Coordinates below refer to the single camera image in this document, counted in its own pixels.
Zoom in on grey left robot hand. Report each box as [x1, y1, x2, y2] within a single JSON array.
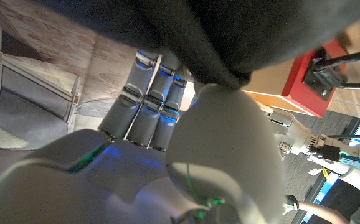
[[262, 104, 316, 156]]

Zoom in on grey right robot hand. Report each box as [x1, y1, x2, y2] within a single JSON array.
[[0, 49, 288, 224]]

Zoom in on black backpack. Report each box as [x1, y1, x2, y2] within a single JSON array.
[[33, 0, 360, 91]]

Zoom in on person forearm with black wristband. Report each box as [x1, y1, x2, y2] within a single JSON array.
[[282, 194, 351, 224]]

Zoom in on wooden box with red drawer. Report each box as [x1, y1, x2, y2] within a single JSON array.
[[242, 39, 360, 119]]

